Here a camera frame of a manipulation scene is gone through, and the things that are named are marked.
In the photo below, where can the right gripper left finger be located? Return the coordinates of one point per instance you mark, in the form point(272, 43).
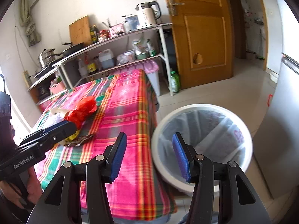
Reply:
point(100, 170)

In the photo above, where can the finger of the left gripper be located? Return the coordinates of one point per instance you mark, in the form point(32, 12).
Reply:
point(57, 127)

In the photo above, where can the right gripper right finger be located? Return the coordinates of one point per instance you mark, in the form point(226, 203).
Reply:
point(198, 169)

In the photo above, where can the yellow chip bag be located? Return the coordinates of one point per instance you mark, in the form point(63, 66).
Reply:
point(69, 139)

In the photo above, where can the red plastic bag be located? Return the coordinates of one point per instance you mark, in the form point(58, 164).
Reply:
point(82, 111)

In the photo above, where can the white round trash bin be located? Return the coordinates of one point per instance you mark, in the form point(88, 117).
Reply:
point(173, 175)

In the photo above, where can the left hand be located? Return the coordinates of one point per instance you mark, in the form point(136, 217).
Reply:
point(33, 188)

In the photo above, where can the translucent white bin liner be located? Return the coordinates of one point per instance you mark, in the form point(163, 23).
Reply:
point(211, 133)

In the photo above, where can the pink plastic basket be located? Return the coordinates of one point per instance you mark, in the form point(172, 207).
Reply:
point(56, 87)

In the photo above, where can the black induction cooker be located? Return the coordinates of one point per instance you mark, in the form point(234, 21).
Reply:
point(45, 70)

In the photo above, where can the plaid pink green tablecloth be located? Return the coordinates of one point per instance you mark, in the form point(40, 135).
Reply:
point(126, 102)

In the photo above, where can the silver refrigerator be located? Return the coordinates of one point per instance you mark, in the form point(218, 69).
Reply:
point(275, 144)

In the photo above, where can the steel steamer pot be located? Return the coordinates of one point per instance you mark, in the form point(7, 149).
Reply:
point(46, 57)

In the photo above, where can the yellow label sauce bottle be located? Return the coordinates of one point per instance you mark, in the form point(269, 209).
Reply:
point(90, 64)

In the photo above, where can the green detergent bottle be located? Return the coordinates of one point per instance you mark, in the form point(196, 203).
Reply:
point(175, 82)

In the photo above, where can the black frying pan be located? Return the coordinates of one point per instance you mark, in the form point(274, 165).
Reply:
point(71, 50)

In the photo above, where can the white oil jug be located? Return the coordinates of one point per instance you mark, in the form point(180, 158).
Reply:
point(106, 58)

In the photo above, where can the pink lid storage bin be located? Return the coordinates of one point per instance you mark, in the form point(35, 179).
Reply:
point(150, 68)

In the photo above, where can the wooden cutting board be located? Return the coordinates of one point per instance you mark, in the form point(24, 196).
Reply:
point(80, 32)

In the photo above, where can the dark soy sauce bottle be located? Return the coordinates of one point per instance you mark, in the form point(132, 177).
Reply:
point(94, 33)

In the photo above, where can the pink utensil holder box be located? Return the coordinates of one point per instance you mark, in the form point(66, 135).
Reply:
point(116, 30)

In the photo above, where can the white metal shelf rack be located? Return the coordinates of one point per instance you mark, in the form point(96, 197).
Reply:
point(119, 44)

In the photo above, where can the clear plastic container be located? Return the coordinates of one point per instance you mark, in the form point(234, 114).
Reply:
point(132, 22)

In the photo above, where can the wooden door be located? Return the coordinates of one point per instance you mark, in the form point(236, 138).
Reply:
point(204, 41)

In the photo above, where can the white electric kettle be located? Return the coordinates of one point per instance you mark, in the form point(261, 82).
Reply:
point(148, 13)

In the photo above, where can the silver door handle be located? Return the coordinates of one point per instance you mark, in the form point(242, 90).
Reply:
point(172, 4)

